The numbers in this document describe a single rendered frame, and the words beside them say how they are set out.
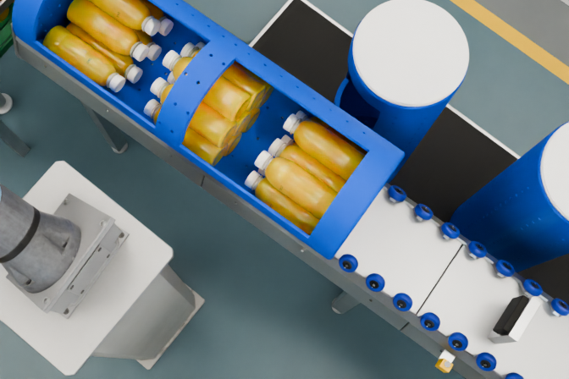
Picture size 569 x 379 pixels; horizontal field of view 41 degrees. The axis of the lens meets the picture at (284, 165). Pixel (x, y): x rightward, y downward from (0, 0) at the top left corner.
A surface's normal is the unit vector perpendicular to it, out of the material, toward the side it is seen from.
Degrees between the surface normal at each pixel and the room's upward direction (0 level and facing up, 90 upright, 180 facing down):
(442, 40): 0
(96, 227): 45
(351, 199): 17
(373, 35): 0
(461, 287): 0
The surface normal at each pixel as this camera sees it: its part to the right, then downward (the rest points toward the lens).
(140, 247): 0.04, -0.25
